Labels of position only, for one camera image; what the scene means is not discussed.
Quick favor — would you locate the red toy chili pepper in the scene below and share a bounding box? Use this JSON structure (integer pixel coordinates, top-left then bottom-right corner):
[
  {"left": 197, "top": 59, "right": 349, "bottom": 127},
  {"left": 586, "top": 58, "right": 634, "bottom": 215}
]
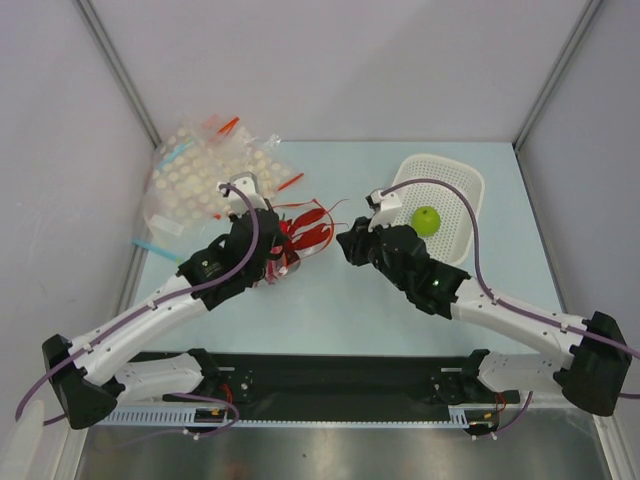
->
[{"left": 279, "top": 219, "right": 296, "bottom": 257}]

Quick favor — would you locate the red toy lobster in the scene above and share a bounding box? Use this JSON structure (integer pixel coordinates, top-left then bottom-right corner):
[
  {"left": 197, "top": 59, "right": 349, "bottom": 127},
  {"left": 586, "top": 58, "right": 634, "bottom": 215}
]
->
[{"left": 267, "top": 197, "right": 354, "bottom": 284}]

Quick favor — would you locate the clear bag with orange zipper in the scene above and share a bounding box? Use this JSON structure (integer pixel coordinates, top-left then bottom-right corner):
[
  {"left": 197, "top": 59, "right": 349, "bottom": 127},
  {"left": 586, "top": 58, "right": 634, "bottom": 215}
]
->
[{"left": 258, "top": 169, "right": 347, "bottom": 286}]

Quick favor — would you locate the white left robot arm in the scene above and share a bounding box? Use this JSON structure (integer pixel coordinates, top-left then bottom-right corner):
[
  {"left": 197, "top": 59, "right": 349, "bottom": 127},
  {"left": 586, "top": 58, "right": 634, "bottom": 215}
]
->
[{"left": 42, "top": 208, "right": 286, "bottom": 430}]

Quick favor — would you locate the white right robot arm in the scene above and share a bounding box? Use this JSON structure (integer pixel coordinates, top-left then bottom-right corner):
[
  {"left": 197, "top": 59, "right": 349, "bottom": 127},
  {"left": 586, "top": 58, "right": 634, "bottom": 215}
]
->
[{"left": 337, "top": 217, "right": 631, "bottom": 417}]

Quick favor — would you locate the pile of clear zip bags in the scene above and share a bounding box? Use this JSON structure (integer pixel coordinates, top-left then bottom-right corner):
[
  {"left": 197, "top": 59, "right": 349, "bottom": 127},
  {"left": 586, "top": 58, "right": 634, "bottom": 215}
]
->
[{"left": 132, "top": 114, "right": 304, "bottom": 263}]

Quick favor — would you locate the green toy apple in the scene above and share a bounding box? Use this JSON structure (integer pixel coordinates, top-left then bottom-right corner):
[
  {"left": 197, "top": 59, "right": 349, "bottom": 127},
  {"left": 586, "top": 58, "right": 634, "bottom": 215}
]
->
[{"left": 411, "top": 206, "right": 441, "bottom": 238}]

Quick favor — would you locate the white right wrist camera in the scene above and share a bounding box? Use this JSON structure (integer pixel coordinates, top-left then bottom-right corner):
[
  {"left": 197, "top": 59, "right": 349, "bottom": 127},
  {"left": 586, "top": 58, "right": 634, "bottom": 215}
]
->
[{"left": 365, "top": 189, "right": 402, "bottom": 232}]

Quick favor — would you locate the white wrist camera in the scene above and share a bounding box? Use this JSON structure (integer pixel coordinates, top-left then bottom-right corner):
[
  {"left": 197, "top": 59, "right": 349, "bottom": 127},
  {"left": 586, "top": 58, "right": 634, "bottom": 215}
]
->
[
  {"left": 217, "top": 172, "right": 270, "bottom": 216},
  {"left": 365, "top": 189, "right": 402, "bottom": 232}
]

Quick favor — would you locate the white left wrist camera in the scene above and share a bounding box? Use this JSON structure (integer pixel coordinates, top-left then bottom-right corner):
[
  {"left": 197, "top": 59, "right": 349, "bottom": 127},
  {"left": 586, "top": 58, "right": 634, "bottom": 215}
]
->
[{"left": 217, "top": 172, "right": 270, "bottom": 216}]

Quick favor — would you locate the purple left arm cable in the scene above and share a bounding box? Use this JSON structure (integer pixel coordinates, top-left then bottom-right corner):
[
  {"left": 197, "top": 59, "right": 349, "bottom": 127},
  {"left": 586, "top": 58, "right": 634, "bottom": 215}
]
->
[{"left": 14, "top": 183, "right": 260, "bottom": 426}]

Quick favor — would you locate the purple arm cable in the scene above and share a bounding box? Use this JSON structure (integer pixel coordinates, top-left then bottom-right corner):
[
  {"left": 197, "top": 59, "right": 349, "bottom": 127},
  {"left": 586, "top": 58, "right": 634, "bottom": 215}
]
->
[
  {"left": 379, "top": 178, "right": 640, "bottom": 401},
  {"left": 14, "top": 183, "right": 260, "bottom": 426}
]

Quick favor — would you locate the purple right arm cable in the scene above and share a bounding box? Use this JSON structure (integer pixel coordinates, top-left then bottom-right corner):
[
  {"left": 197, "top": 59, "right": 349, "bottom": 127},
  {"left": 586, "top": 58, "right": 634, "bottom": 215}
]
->
[{"left": 379, "top": 178, "right": 640, "bottom": 401}]

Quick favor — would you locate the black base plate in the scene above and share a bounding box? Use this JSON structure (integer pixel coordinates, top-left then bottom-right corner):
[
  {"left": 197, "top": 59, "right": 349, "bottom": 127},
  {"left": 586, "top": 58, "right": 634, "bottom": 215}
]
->
[{"left": 191, "top": 349, "right": 520, "bottom": 412}]

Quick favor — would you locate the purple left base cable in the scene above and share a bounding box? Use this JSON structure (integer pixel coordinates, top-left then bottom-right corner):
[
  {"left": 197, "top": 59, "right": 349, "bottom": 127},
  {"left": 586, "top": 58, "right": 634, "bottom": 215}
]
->
[{"left": 94, "top": 392, "right": 240, "bottom": 451}]

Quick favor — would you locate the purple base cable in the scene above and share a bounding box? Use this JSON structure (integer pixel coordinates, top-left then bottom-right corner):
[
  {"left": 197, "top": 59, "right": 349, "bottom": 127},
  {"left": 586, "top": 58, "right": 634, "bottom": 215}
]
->
[
  {"left": 472, "top": 389, "right": 534, "bottom": 440},
  {"left": 94, "top": 392, "right": 240, "bottom": 451}
]

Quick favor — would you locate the white slotted cable duct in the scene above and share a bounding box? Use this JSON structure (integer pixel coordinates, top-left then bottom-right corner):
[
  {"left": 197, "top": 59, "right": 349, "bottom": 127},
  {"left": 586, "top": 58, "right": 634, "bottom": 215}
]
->
[{"left": 98, "top": 404, "right": 497, "bottom": 429}]

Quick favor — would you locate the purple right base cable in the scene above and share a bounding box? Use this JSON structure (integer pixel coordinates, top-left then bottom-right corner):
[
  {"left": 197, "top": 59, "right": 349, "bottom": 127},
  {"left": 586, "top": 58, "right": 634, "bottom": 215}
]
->
[{"left": 472, "top": 389, "right": 534, "bottom": 440}]

